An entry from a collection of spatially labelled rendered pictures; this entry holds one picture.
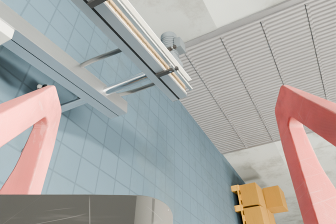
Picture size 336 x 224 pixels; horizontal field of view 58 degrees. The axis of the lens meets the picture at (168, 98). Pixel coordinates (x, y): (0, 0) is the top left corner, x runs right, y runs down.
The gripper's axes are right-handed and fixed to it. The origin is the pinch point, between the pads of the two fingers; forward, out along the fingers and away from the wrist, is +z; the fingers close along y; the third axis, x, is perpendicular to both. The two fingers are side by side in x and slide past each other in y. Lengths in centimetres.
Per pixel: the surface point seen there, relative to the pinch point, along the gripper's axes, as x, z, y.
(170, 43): 67, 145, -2
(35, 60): 57, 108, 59
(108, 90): 82, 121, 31
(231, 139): 335, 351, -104
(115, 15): 33, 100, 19
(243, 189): 417, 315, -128
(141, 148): 199, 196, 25
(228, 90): 221, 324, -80
